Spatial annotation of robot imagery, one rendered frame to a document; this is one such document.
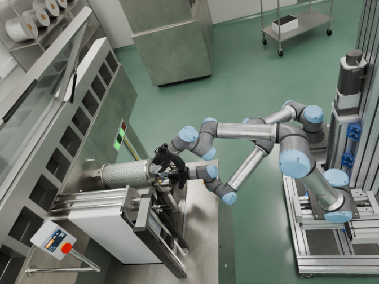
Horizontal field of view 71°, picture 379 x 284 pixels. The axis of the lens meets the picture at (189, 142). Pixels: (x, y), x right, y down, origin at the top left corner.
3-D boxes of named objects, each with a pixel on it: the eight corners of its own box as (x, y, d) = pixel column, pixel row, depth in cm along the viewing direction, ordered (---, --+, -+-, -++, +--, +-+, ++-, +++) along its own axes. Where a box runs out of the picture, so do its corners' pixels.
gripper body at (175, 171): (167, 165, 154) (188, 163, 151) (172, 174, 160) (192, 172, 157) (166, 176, 149) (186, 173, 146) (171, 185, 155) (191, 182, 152)
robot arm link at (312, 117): (315, 134, 171) (316, 119, 161) (297, 126, 180) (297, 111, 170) (326, 124, 174) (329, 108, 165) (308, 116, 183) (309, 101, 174)
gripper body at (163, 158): (153, 151, 135) (165, 138, 127) (167, 158, 138) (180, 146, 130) (150, 163, 129) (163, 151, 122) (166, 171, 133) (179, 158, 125)
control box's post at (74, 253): (99, 271, 95) (65, 249, 81) (95, 271, 95) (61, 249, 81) (100, 266, 96) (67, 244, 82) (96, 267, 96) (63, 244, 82)
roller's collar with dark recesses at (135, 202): (146, 213, 119) (140, 206, 114) (134, 214, 120) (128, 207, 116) (149, 200, 123) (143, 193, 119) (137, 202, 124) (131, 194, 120)
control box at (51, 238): (64, 263, 78) (42, 249, 71) (51, 254, 81) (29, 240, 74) (80, 241, 81) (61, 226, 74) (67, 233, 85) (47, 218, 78)
